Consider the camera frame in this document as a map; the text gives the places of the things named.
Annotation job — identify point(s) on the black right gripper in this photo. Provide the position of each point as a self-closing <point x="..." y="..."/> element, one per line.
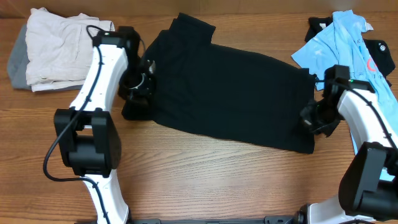
<point x="328" y="130"/>

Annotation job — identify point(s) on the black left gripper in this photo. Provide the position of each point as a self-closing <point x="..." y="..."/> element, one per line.
<point x="144" y="95"/>

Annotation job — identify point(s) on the plain black t-shirt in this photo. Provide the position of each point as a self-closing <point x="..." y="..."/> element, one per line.
<point x="221" y="92"/>

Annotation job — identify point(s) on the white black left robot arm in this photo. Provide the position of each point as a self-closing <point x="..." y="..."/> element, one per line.
<point x="86" y="135"/>

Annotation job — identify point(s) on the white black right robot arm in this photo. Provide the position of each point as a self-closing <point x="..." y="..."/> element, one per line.
<point x="368" y="189"/>

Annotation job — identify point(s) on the light blue t-shirt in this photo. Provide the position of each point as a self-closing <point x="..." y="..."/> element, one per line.
<point x="341" y="43"/>

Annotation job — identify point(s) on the folded beige shorts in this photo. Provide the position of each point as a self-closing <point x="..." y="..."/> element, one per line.
<point x="59" y="49"/>

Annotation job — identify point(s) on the black logo t-shirt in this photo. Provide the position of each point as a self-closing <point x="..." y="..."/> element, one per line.
<point x="378" y="49"/>

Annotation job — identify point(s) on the folded grey garment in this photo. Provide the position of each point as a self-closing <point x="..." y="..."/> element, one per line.
<point x="17" y="66"/>

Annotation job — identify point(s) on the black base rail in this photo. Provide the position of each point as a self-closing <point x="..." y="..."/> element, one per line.
<point x="266" y="220"/>

